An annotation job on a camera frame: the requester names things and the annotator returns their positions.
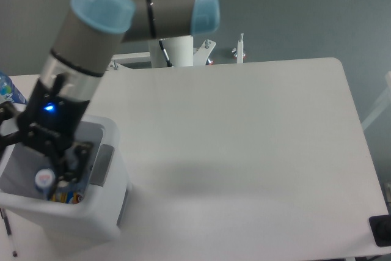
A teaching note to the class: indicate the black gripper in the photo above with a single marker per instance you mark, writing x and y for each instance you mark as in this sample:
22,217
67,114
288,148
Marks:
49,120

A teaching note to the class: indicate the white plastic trash can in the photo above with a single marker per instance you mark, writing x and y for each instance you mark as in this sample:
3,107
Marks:
99,215

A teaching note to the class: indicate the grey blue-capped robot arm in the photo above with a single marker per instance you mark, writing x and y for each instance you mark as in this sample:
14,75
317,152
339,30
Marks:
77,61

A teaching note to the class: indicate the black clamp device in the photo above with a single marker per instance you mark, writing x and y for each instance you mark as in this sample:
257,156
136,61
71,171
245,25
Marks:
380,227

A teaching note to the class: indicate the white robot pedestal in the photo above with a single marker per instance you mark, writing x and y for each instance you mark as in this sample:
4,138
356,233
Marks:
179,50

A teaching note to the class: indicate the white metal frame leg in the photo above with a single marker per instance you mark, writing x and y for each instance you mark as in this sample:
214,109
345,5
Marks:
380,105

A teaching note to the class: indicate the black and white pen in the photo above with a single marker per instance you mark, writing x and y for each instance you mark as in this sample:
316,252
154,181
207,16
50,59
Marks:
9,232

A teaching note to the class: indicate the colourful snack wrapper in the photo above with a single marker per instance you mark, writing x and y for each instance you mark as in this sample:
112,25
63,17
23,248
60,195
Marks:
68,193

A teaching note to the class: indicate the crushed clear plastic bottle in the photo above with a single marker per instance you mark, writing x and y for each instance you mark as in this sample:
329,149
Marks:
45,182

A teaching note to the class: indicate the blue labelled water bottle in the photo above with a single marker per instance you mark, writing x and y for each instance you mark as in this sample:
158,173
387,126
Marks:
9,92

